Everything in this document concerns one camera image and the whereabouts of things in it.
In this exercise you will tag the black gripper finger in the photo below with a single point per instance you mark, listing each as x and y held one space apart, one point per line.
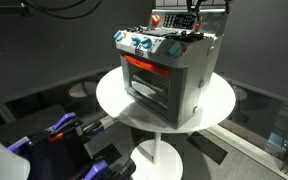
191 8
227 6

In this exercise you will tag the small orange stove button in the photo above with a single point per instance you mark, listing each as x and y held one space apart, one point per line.
197 26

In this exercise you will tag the blue stove knob right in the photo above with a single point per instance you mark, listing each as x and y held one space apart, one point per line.
175 50

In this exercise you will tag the blue stove knob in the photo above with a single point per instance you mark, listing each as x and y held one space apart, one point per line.
118 36
146 42
175 50
136 41

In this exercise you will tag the grey toy stove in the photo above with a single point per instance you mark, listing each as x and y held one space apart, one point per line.
174 98

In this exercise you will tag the blue stove knob left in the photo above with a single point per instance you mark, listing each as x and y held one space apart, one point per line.
118 36

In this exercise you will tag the large orange round knob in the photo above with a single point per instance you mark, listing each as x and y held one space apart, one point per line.
155 19

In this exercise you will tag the purple clamp upper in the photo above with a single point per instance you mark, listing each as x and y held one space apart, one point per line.
70 124

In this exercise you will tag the purple clamp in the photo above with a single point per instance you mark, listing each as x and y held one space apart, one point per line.
70 124
101 171

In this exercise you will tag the purple clamp lower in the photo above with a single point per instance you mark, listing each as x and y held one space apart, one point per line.
101 171

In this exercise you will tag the orange oven door handle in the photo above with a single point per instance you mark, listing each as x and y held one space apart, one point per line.
147 66

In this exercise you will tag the black cable overhead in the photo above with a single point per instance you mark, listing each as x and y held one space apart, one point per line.
50 11

